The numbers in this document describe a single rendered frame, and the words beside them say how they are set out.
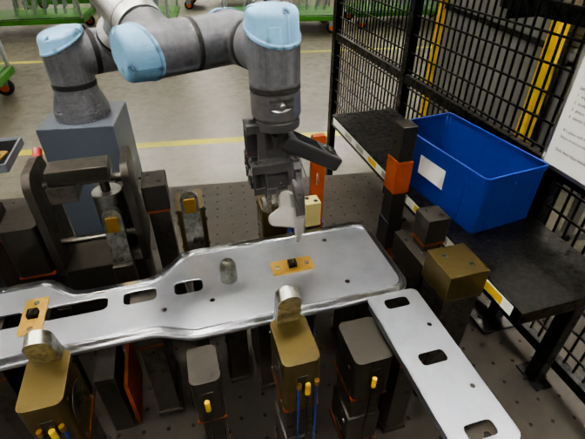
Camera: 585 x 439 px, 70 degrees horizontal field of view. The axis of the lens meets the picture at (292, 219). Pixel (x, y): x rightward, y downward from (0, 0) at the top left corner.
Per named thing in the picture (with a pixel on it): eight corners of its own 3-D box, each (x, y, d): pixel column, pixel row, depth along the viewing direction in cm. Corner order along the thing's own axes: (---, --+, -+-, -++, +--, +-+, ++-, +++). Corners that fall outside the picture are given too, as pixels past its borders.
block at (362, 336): (348, 467, 81) (363, 381, 65) (327, 411, 90) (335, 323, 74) (382, 456, 83) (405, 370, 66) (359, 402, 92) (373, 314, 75)
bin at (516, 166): (470, 235, 86) (487, 180, 79) (388, 168, 109) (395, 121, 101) (530, 217, 91) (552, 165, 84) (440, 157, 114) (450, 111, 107)
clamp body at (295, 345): (287, 496, 77) (285, 387, 57) (272, 434, 86) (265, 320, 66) (321, 485, 79) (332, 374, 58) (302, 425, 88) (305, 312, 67)
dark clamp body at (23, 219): (60, 360, 101) (-7, 233, 78) (67, 322, 110) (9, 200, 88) (92, 353, 102) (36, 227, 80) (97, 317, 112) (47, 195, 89)
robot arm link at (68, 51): (44, 78, 116) (26, 25, 108) (94, 70, 123) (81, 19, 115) (55, 90, 108) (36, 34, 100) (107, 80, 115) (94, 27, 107)
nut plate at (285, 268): (273, 276, 81) (273, 272, 80) (269, 263, 84) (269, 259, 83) (315, 268, 82) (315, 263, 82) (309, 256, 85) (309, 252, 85)
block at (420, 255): (400, 359, 101) (422, 266, 83) (378, 321, 110) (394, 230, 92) (411, 356, 101) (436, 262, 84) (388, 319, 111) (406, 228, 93)
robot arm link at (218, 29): (172, 10, 63) (206, 20, 56) (237, 2, 68) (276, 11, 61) (181, 64, 67) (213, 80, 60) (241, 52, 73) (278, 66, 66)
